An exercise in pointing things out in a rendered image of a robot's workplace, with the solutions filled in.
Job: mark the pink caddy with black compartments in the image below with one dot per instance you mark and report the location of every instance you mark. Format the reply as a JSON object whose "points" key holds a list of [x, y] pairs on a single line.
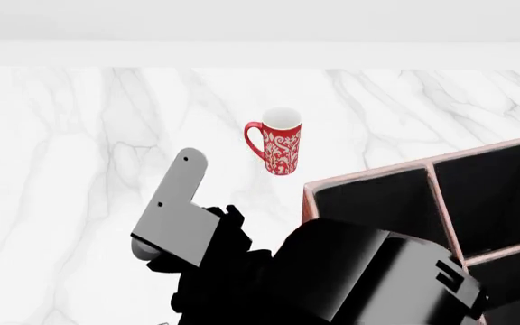
{"points": [[445, 203]]}

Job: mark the red patterned mug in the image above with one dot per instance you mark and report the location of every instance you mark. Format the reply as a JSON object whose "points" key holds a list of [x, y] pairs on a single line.
{"points": [[281, 149]]}

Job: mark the grey gripper camera mount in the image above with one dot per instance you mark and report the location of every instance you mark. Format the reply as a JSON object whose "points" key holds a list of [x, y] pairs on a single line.
{"points": [[176, 220]]}

